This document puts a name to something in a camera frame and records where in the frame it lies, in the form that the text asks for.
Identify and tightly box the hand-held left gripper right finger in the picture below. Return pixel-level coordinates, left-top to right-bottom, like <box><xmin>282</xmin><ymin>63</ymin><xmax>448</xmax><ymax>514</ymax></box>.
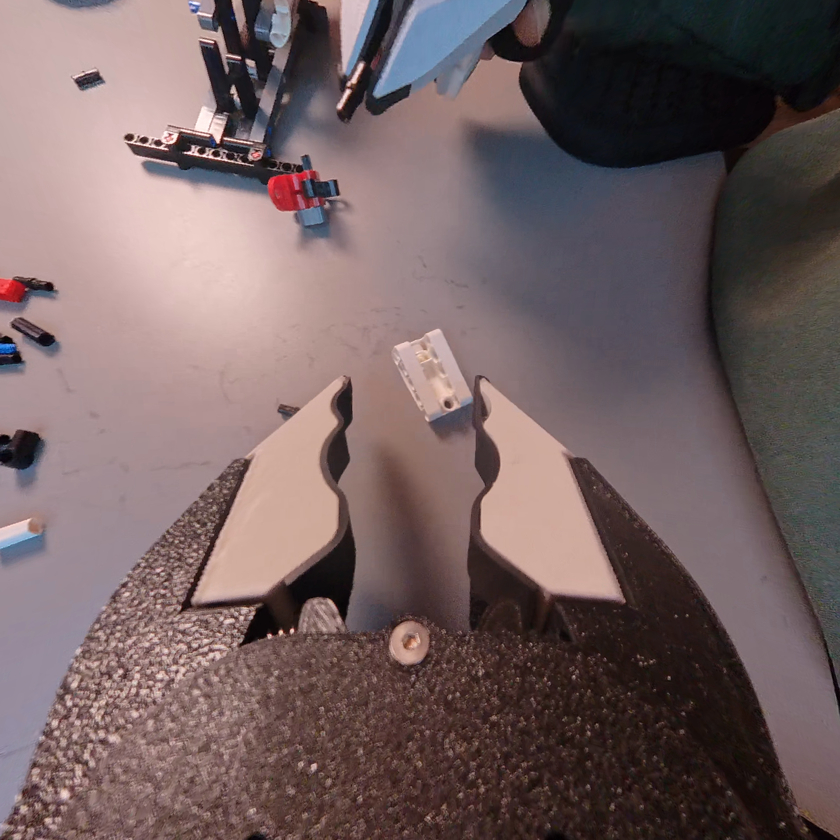
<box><xmin>468</xmin><ymin>375</ymin><xmax>626</xmax><ymax>603</ymax></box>

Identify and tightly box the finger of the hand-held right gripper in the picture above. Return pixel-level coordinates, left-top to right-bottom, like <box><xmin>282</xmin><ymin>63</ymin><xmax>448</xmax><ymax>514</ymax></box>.
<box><xmin>340</xmin><ymin>0</ymin><xmax>396</xmax><ymax>89</ymax></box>
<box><xmin>365</xmin><ymin>0</ymin><xmax>530</xmax><ymax>117</ymax></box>

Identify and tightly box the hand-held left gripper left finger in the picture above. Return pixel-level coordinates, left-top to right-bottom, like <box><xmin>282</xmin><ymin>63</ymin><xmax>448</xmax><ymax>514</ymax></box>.
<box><xmin>190</xmin><ymin>375</ymin><xmax>355</xmax><ymax>606</ymax></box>

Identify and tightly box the white curved toy panel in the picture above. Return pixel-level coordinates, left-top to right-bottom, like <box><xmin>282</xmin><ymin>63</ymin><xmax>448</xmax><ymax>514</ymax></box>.
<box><xmin>391</xmin><ymin>328</ymin><xmax>473</xmax><ymax>423</ymax></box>

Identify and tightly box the black white toy brick model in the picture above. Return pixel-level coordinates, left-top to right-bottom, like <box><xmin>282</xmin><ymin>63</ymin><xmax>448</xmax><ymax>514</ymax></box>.
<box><xmin>123</xmin><ymin>0</ymin><xmax>329</xmax><ymax>186</ymax></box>

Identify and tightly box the red toy brick piece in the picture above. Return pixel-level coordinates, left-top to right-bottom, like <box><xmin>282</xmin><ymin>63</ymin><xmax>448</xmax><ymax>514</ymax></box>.
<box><xmin>268</xmin><ymin>169</ymin><xmax>322</xmax><ymax>212</ymax></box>

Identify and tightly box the person's right forearm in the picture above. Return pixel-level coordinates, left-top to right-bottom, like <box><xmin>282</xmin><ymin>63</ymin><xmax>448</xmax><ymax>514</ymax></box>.
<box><xmin>564</xmin><ymin>0</ymin><xmax>840</xmax><ymax>109</ymax></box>

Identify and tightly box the person's right hand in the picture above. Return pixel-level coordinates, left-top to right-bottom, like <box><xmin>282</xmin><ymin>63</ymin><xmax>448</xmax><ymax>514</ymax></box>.
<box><xmin>512</xmin><ymin>0</ymin><xmax>552</xmax><ymax>47</ymax></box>

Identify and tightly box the black toy connector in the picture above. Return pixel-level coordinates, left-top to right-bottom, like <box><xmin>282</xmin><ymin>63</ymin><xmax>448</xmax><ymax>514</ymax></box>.
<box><xmin>0</xmin><ymin>429</ymin><xmax>42</xmax><ymax>471</ymax></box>

